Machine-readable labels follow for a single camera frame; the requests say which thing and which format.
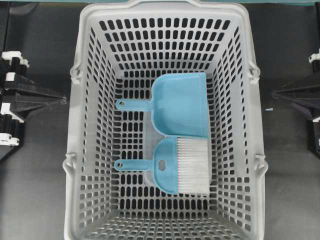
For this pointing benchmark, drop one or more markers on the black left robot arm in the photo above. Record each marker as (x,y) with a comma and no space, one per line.
(20,98)

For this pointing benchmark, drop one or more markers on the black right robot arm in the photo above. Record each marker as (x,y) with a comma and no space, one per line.
(304,96)

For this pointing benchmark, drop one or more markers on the blue white-bristled hand brush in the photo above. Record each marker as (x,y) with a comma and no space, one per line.
(179,165)

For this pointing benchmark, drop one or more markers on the grey plastic shopping basket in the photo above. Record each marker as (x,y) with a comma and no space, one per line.
(121,49)

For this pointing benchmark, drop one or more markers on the blue plastic dustpan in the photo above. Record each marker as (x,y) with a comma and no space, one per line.
(178,105)

